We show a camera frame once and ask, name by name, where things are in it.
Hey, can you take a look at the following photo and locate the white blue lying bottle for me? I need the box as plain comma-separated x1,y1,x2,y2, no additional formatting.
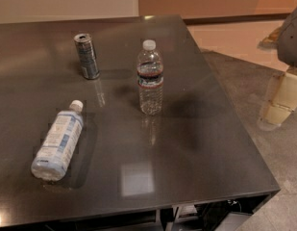
31,100,84,182

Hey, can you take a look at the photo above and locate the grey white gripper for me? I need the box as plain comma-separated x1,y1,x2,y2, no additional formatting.
258,7,297,131

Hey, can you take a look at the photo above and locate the silver blue redbull can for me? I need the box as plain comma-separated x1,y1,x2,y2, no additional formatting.
74,34,100,80

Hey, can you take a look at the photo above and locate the clear plastic water bottle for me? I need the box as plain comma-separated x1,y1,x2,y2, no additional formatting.
136,39,163,116

